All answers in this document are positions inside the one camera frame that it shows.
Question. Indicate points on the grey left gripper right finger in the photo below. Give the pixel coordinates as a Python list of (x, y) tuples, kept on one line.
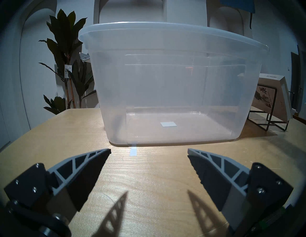
[(212, 179)]

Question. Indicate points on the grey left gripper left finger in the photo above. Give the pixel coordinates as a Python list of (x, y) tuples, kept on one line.
[(79, 181)]

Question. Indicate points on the white Welcome book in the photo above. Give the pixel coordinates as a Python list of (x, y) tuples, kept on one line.
[(281, 100)]

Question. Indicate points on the blue book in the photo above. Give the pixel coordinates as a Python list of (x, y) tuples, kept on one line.
[(239, 4)]

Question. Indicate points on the clear plastic storage box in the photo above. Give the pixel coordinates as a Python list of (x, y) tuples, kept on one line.
[(167, 83)]

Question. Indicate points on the white table tape strip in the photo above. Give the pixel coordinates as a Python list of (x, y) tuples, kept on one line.
[(133, 151)]

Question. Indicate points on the white rectangular sticker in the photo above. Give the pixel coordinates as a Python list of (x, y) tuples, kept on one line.
[(168, 124)]

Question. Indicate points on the white plant tag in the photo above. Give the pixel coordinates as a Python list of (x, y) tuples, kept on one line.
[(68, 71)]

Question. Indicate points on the dark grey door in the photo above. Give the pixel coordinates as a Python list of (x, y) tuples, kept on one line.
[(296, 78)]

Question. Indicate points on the dark green potted plant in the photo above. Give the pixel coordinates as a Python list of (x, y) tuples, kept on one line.
[(62, 35)]

